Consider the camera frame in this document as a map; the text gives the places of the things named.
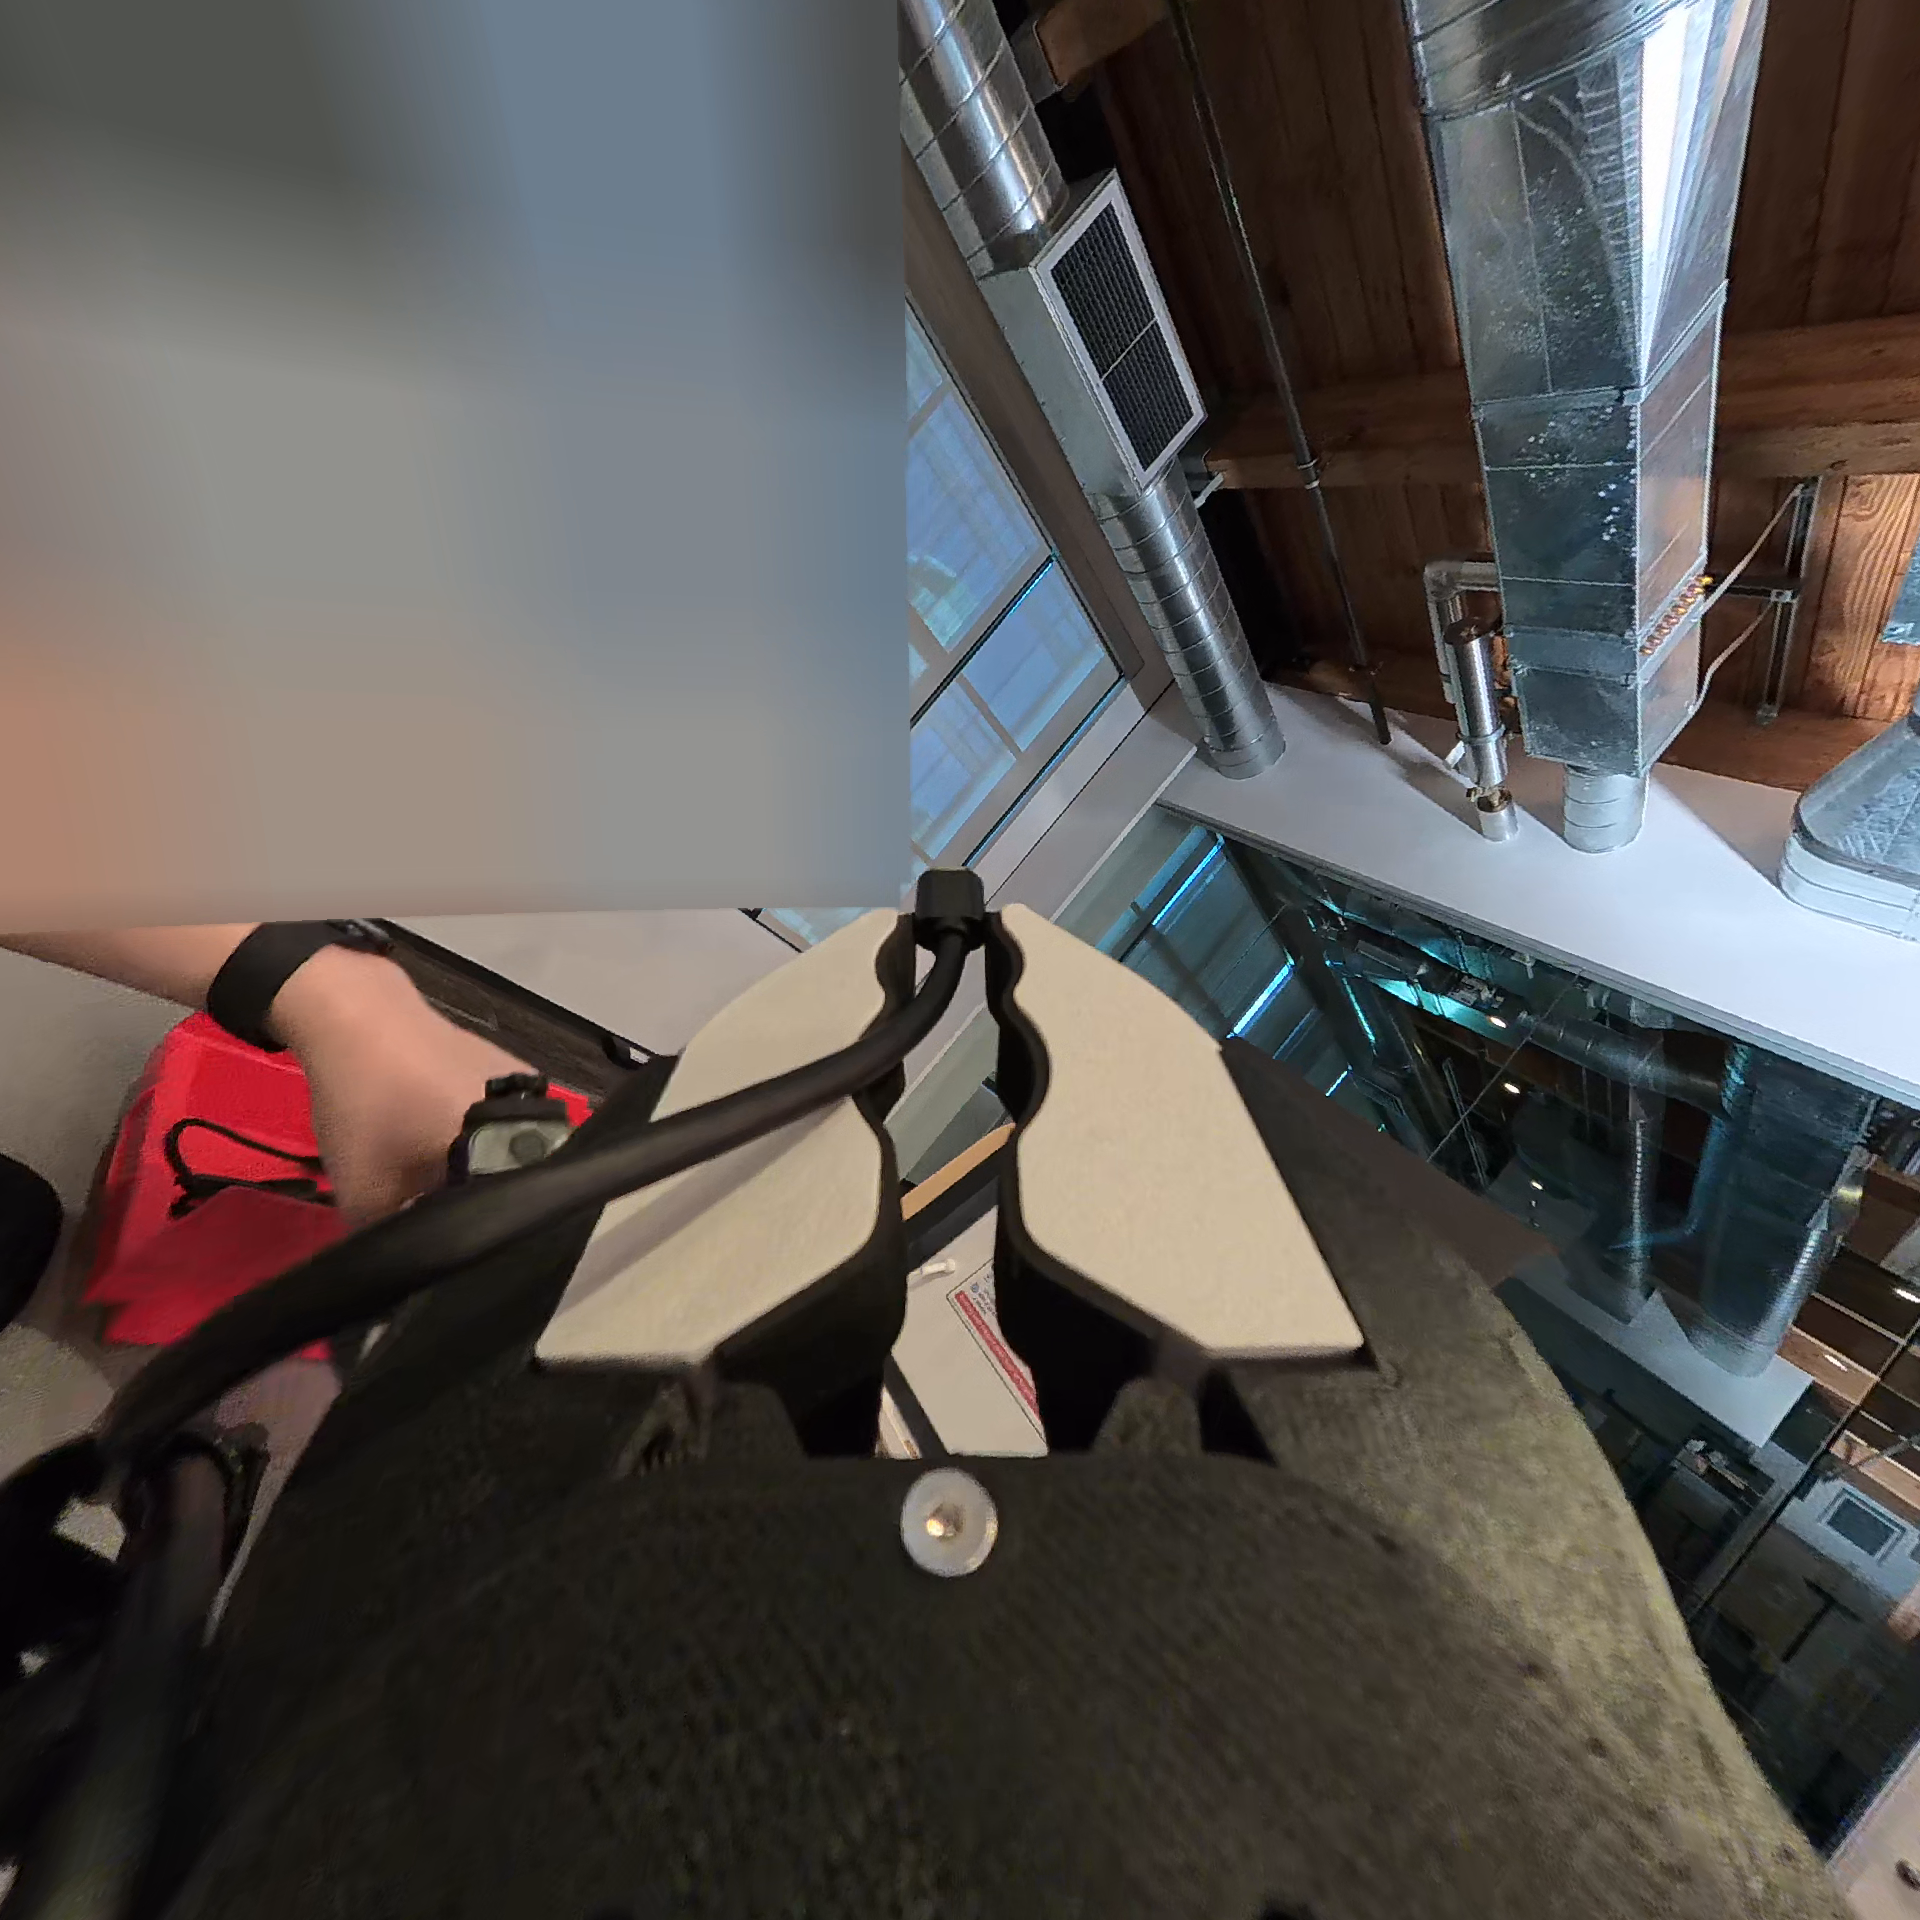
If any large window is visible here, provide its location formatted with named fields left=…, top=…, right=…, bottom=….
left=903, top=307, right=1126, bottom=873

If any black wristband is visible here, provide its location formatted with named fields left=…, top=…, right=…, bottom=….
left=205, top=920, right=396, bottom=1053

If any thin black ceiling pipe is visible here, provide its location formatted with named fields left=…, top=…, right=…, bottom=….
left=1167, top=0, right=1396, bottom=747

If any rectangular metal duct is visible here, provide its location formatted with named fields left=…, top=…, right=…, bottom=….
left=1401, top=0, right=1772, bottom=855

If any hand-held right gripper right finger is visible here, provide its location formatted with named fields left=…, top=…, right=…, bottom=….
left=987, top=902, right=1370, bottom=1375

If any shiny metal pipe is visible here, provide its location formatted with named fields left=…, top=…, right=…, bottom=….
left=1421, top=558, right=1521, bottom=842

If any metal vent grille box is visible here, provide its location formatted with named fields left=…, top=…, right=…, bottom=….
left=982, top=169, right=1211, bottom=497

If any round spiral metal duct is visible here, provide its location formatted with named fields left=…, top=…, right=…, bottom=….
left=900, top=0, right=1290, bottom=779

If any person's left hand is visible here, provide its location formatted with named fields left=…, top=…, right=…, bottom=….
left=276, top=945, right=549, bottom=1214

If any white sheet with red border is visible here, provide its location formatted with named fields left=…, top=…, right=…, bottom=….
left=943, top=1258, right=1047, bottom=1457

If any black cable bundle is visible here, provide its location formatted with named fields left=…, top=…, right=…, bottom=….
left=163, top=1119, right=338, bottom=1222

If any red box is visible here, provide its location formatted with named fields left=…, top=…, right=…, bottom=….
left=82, top=1014, right=601, bottom=1361

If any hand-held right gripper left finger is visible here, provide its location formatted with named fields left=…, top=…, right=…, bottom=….
left=534, top=903, right=921, bottom=1449

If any black usb-c cable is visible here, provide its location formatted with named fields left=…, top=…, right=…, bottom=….
left=0, top=872, right=991, bottom=1920

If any flared metal duct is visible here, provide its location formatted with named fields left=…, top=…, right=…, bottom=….
left=1779, top=704, right=1920, bottom=943

